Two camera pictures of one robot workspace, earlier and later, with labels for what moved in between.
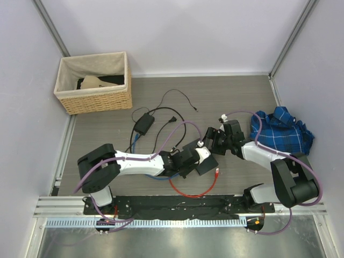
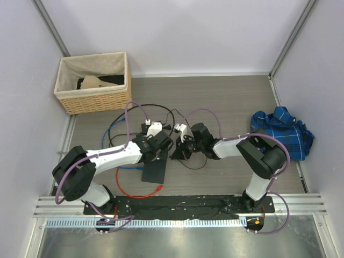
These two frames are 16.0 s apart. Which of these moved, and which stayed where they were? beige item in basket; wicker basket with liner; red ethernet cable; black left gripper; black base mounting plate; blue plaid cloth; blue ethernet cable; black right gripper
Moved: blue ethernet cable; black left gripper; red ethernet cable; black right gripper
Stayed: black base mounting plate; beige item in basket; wicker basket with liner; blue plaid cloth
